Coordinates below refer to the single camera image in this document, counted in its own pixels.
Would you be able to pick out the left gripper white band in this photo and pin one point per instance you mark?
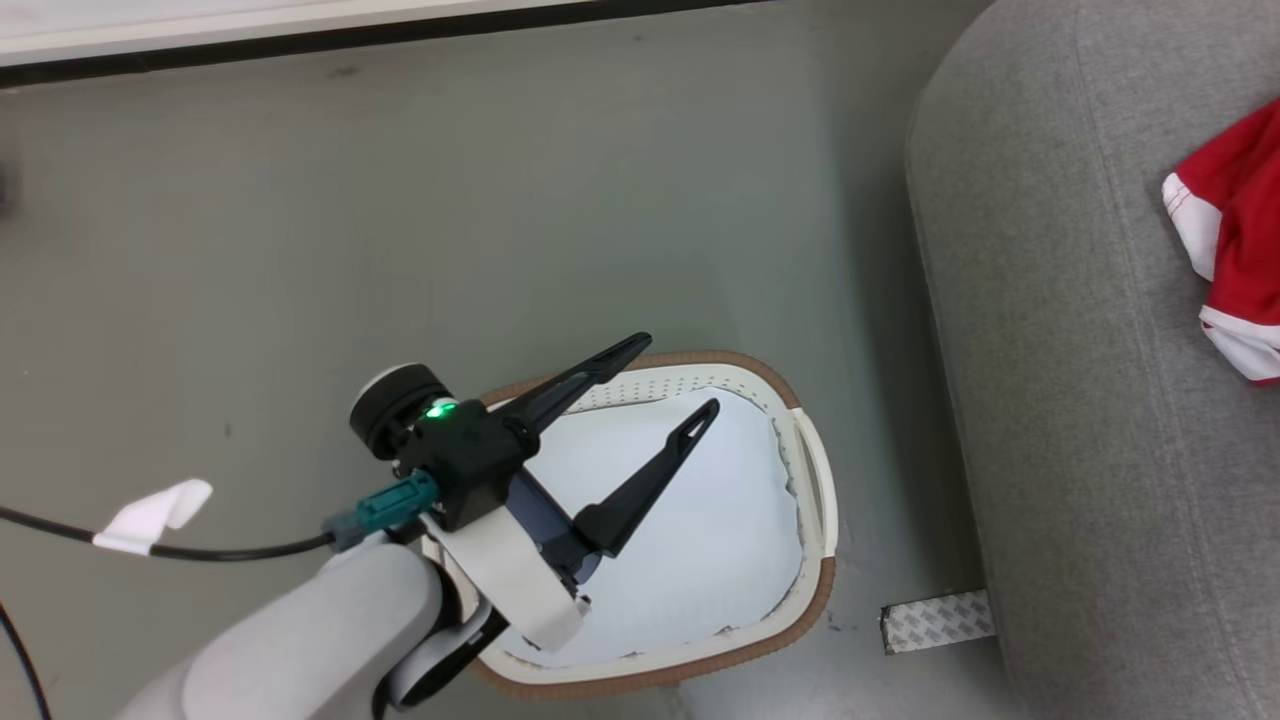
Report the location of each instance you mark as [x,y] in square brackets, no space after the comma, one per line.
[515,575]

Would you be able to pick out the red and white garment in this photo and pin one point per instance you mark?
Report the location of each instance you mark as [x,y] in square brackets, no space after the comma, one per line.
[1245,230]

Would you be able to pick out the white laundry basket brown rim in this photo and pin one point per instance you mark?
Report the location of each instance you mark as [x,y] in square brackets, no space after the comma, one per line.
[815,560]

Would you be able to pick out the patterned grey tape strip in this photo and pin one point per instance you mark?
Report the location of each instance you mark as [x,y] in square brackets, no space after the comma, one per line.
[940,618]

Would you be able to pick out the white tape tag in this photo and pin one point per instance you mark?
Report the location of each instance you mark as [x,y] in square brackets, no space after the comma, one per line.
[150,515]

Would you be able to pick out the light grey fabric sofa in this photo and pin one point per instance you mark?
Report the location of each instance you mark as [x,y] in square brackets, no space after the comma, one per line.
[1100,450]

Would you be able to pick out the white and dark baseboard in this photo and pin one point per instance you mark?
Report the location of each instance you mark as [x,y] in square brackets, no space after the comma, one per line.
[300,25]

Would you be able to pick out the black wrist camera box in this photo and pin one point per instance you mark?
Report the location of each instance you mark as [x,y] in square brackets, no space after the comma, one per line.
[465,455]

